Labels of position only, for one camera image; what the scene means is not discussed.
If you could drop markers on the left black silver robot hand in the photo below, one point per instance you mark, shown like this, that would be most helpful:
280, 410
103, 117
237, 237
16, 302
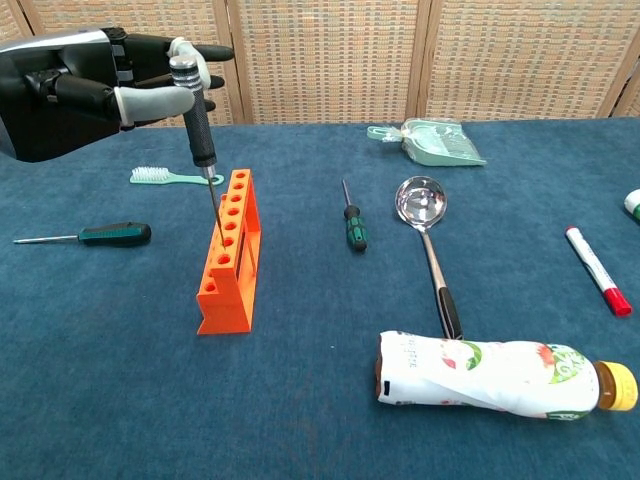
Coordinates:
60, 120

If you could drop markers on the mint green brush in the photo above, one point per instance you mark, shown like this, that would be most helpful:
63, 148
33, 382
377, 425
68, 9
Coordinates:
150, 175

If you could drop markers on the orange plastic tool rack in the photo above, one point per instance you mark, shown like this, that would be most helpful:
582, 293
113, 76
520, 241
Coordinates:
225, 310

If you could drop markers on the woven wooden folding screen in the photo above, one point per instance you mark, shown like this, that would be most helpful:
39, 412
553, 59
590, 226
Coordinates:
325, 60

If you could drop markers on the blue carpet table cover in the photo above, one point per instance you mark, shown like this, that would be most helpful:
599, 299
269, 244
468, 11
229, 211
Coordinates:
125, 400

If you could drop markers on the small green-black striped screwdriver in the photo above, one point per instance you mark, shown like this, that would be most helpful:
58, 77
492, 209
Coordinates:
356, 232

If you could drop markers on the mint green wrapped dustpan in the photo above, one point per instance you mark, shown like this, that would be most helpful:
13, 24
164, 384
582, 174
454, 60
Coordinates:
435, 150

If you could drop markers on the tea bottle with yellow cap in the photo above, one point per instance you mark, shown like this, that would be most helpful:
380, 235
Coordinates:
475, 375

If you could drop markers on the white marker with red cap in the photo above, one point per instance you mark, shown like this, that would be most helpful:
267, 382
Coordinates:
595, 267

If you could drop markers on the small white green bottle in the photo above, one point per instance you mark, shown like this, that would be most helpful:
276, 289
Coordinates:
634, 205

